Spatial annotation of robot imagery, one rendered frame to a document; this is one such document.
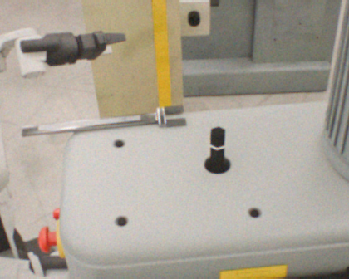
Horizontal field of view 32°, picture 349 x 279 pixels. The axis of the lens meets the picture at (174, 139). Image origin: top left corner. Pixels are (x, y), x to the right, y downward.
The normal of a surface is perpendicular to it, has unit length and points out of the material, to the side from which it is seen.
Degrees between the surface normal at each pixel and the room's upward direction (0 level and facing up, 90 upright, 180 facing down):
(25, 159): 0
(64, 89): 0
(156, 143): 0
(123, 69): 90
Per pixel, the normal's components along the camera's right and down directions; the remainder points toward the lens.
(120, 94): 0.09, 0.68
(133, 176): -0.04, -0.73
